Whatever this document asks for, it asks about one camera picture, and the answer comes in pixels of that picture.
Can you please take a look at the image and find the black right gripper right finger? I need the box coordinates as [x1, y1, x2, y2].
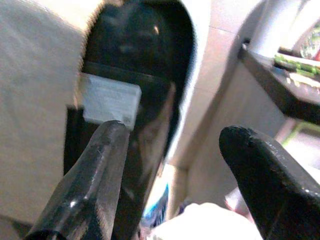
[219, 125, 320, 240]

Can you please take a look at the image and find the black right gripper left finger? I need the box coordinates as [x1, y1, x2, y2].
[24, 119, 131, 240]

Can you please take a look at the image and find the white washing machine dark door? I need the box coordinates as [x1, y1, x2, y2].
[63, 0, 241, 240]

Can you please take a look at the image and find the blue plastic bag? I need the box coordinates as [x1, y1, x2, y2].
[143, 183, 170, 227]

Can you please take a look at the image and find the white garment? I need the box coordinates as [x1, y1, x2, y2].
[149, 202, 264, 240]

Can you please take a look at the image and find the white label sticker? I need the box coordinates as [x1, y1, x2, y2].
[80, 72, 143, 131]

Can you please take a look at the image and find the black shelf board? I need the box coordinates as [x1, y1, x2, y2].
[239, 43, 320, 126]

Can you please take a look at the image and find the beige cloth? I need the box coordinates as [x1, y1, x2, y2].
[0, 0, 121, 240]

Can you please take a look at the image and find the green packet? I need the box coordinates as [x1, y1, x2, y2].
[273, 53, 320, 77]

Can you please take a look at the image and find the white round pipe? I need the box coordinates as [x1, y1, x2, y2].
[249, 0, 305, 60]

